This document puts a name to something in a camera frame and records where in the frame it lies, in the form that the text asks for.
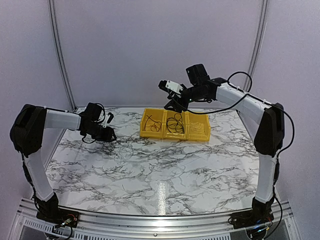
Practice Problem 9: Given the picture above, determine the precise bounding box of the yellow bin left compartment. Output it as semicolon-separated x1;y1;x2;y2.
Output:
139;108;167;139

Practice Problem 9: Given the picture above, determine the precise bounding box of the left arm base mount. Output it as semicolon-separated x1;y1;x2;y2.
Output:
36;208;80;228

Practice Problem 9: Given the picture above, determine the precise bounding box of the white cable bundle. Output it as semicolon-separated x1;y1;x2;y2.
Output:
189;121;207;135

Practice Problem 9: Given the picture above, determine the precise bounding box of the aluminium frame left rear post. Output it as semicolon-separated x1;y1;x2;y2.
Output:
47;0;77;111

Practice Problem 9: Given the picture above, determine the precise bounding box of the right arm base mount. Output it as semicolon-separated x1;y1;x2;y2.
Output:
228;208;274;229

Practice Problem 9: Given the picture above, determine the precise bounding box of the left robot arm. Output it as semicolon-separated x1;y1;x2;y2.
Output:
9;102;117;223

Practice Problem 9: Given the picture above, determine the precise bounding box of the yellow bin middle compartment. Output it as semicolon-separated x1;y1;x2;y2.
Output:
163;110;187;140

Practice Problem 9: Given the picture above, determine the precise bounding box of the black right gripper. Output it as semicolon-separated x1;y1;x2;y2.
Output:
164;84;207;114

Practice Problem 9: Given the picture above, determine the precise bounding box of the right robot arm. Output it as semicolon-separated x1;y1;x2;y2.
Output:
158;64;285;224

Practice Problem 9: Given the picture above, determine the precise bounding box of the red cable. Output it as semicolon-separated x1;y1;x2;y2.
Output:
142;114;162;133

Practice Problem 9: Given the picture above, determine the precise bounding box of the aluminium front rail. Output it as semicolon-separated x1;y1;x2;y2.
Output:
8;198;302;240

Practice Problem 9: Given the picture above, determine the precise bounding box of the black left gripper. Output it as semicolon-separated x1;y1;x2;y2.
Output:
84;122;117;143

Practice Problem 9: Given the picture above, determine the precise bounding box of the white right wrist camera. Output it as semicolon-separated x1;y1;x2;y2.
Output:
158;80;184;94

